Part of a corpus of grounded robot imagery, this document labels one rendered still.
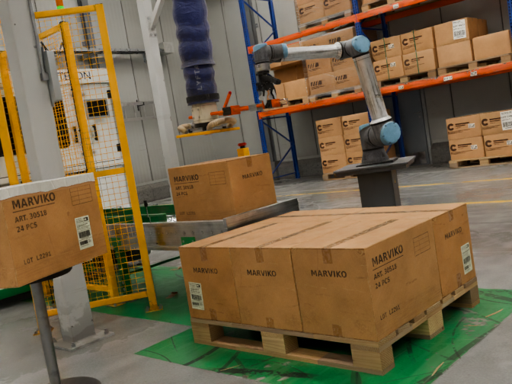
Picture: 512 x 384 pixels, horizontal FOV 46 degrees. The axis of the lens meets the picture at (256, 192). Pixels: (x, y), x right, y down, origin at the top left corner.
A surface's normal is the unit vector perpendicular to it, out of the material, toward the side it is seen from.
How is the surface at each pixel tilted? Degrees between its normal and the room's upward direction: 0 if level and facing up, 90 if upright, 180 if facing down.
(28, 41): 90
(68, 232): 90
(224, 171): 90
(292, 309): 90
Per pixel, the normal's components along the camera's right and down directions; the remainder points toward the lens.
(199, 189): -0.67, 0.18
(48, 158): 0.73, -0.06
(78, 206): 0.91, -0.11
